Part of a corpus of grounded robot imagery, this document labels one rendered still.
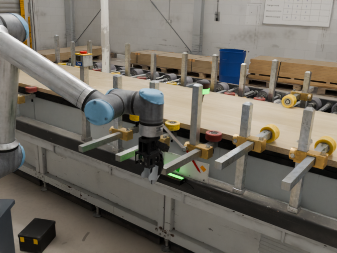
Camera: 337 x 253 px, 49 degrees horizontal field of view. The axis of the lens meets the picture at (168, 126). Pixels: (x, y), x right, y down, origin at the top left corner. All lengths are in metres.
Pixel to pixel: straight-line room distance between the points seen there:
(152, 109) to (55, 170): 1.85
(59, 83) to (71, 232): 1.55
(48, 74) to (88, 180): 1.56
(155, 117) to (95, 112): 0.22
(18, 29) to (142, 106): 0.61
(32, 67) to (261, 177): 1.16
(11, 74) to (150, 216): 1.29
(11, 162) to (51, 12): 10.05
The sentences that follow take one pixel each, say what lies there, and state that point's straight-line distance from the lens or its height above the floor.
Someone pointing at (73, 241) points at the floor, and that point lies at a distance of 2.61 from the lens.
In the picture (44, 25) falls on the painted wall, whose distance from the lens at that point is 11.55.
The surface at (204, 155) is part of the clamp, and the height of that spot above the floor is 0.84.
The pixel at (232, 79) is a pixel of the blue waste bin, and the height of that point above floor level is 0.17.
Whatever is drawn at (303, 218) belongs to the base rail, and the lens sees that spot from 1.61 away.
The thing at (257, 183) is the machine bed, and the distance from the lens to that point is 1.90.
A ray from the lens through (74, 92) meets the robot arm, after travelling 1.29.
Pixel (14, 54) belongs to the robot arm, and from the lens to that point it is 1.42.
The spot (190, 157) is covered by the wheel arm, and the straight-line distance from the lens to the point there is 1.65.
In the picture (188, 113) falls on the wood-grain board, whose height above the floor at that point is 0.90.
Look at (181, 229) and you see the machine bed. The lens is 2.34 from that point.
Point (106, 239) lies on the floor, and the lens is 2.60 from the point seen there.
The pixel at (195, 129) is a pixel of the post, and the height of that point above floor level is 0.95.
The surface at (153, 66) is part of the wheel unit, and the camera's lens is 3.20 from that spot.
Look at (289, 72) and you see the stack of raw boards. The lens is 7.57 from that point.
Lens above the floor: 1.49
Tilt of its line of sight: 18 degrees down
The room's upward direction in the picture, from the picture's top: 2 degrees clockwise
